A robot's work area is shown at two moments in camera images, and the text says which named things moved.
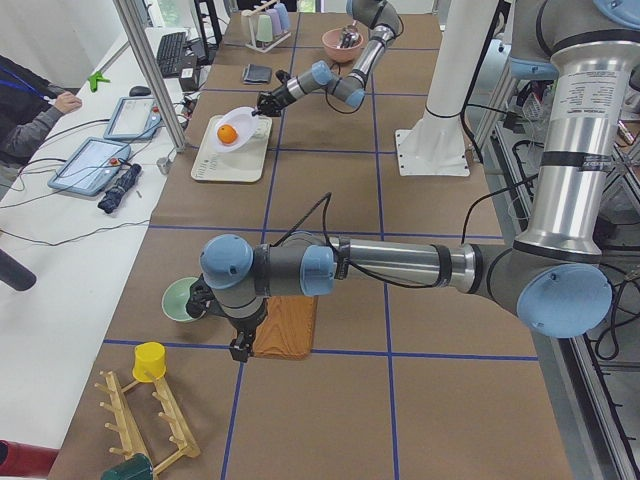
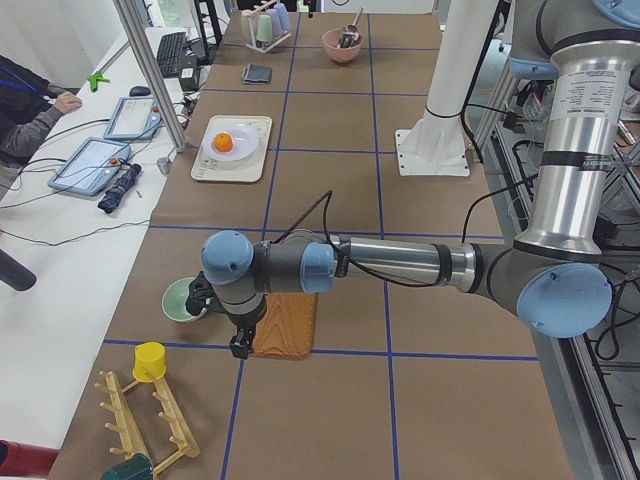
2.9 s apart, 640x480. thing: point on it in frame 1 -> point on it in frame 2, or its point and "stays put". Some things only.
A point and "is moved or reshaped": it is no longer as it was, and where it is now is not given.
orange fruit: [227, 134] is moved or reshaped
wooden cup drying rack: [130, 441] stays put
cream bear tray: [245, 164] stays put
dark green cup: [137, 467] stays put
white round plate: [246, 124] -> [245, 142]
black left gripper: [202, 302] stays put
